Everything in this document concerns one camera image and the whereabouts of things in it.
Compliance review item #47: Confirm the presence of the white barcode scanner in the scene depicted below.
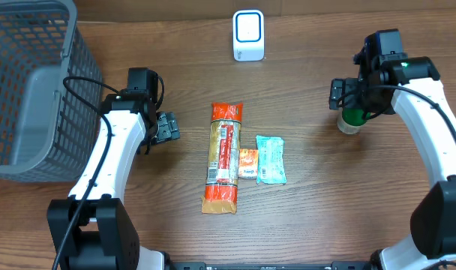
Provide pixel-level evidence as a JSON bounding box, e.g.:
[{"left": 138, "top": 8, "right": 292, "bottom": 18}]
[{"left": 232, "top": 10, "right": 265, "bottom": 62}]

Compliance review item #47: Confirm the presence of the teal wet wipes pack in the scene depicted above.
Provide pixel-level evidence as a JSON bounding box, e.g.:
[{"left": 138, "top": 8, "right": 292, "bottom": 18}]
[{"left": 256, "top": 135, "right": 287, "bottom": 185}]

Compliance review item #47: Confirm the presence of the orange tissue pack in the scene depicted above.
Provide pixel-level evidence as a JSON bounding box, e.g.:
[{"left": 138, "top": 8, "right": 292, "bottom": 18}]
[{"left": 238, "top": 148, "right": 259, "bottom": 179}]

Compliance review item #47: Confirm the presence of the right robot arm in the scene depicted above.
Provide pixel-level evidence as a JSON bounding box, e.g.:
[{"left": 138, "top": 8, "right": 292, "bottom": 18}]
[{"left": 328, "top": 29, "right": 456, "bottom": 270}]

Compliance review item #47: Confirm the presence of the grey plastic shopping basket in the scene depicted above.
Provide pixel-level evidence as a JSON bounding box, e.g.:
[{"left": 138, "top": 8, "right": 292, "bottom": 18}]
[{"left": 0, "top": 1, "right": 102, "bottom": 182}]

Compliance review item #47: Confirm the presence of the green lid jar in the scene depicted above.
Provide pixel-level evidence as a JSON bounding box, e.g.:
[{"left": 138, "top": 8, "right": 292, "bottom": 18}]
[{"left": 337, "top": 108, "right": 371, "bottom": 135}]

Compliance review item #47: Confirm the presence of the red orange snack bag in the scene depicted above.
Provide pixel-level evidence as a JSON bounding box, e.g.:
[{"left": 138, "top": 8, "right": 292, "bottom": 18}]
[{"left": 202, "top": 103, "right": 243, "bottom": 215}]

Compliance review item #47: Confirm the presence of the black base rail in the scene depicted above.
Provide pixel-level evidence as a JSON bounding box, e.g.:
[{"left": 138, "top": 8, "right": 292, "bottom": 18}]
[{"left": 166, "top": 261, "right": 371, "bottom": 270}]

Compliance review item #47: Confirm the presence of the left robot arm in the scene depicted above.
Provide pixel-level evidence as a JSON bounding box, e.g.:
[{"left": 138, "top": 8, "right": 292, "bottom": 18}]
[{"left": 47, "top": 67, "right": 180, "bottom": 270}]

